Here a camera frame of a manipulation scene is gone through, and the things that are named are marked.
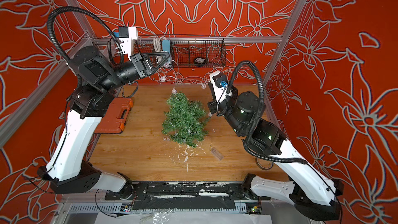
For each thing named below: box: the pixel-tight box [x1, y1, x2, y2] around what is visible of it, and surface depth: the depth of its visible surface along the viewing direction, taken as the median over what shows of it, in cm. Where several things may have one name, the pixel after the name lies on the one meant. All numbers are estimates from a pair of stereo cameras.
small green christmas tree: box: [161, 91, 209, 148], surface depth 70 cm
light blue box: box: [161, 39, 172, 64], surface depth 91 cm
